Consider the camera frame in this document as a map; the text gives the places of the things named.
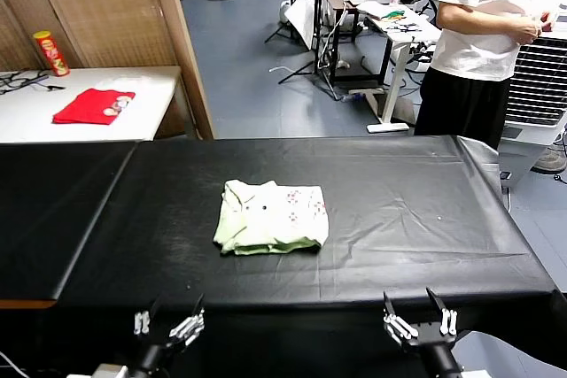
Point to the grey curved panel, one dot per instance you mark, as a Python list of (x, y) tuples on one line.
[(522, 360)]

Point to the light green polo shirt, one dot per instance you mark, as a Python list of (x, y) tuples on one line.
[(266, 223)]

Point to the white round device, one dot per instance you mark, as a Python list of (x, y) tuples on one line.
[(285, 13)]

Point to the black topped wooden table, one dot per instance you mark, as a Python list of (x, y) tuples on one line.
[(44, 210)]

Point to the grey shoe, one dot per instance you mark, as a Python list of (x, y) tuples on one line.
[(549, 160)]

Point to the black tripod stand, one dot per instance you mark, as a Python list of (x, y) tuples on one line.
[(319, 33)]

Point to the green colourful toy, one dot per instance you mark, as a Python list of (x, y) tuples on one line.
[(394, 13)]

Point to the person right hand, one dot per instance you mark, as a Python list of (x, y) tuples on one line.
[(527, 30)]

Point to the white standing desk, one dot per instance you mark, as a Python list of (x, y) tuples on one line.
[(394, 81)]

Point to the black table cover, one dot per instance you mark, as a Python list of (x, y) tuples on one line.
[(443, 183)]

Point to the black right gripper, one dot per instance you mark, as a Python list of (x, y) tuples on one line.
[(436, 347)]

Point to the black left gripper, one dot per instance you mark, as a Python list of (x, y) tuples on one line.
[(155, 356)]

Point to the person in white shirt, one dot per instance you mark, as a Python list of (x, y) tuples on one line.
[(469, 41)]

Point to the red folded shirt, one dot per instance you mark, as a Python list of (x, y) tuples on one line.
[(88, 107)]

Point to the white louvered cooling unit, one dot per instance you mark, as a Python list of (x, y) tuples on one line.
[(536, 86)]

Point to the white table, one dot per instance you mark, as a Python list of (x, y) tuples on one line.
[(146, 86)]

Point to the white reflector board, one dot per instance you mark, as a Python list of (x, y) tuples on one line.
[(302, 19)]

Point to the person left hand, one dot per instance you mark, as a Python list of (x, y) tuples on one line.
[(549, 23)]

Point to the red chips can yellow lid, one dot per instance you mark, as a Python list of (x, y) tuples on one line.
[(52, 54)]

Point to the wooden folding screen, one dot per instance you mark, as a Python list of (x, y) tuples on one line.
[(111, 6)]

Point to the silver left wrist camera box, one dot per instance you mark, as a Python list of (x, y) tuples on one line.
[(104, 371)]

